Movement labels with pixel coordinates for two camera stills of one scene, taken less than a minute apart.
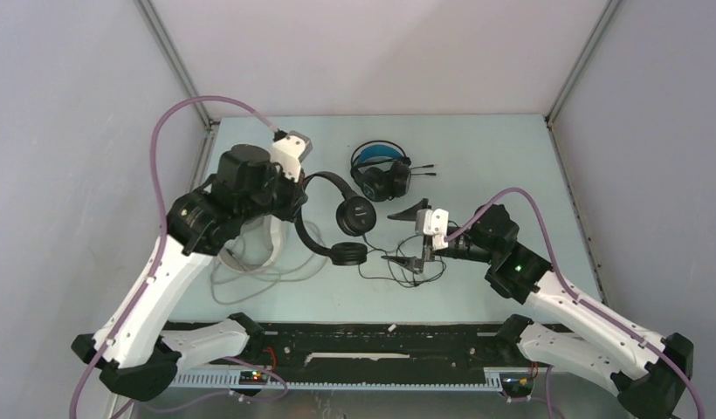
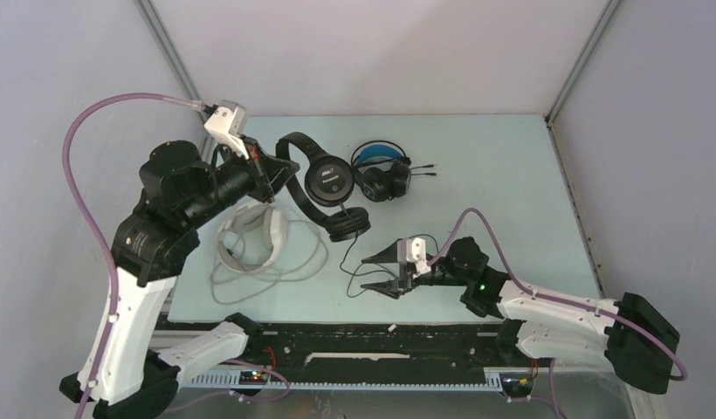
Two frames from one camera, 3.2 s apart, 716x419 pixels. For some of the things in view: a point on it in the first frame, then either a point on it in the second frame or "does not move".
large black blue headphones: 382,168 does not move
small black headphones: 355,216 -> 323,184
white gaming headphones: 258,246 does not move
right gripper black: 411,263 -> 395,288
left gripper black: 297,196 -> 268,174
